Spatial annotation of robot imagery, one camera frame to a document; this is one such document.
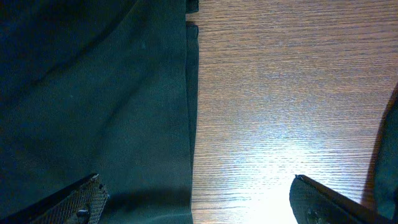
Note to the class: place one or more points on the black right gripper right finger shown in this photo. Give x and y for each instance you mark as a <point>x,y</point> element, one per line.
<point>314,203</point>

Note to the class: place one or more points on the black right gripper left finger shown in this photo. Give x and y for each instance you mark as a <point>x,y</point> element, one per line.
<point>79,203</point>

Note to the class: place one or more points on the dark green polo shirt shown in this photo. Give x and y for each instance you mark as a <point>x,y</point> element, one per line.
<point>107,87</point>

